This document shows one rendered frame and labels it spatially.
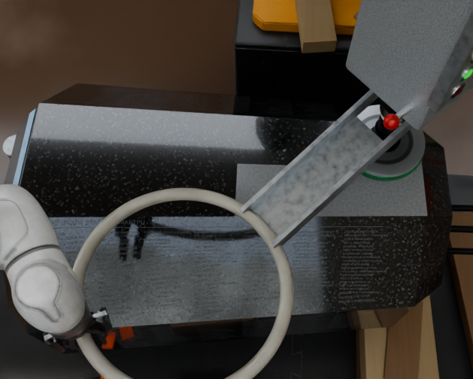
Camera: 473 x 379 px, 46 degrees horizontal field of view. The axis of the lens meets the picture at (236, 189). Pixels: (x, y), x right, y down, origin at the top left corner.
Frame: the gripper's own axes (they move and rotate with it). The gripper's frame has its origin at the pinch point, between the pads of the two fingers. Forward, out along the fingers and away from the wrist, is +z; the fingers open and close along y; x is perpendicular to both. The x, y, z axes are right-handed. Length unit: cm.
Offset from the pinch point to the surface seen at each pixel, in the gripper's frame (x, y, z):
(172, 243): 16.8, 25.8, 6.1
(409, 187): 3, 86, -2
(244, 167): 26, 50, -1
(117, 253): 20.8, 12.1, 8.8
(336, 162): 12, 67, -14
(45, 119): 63, 7, 1
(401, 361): -30, 84, 63
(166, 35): 149, 68, 81
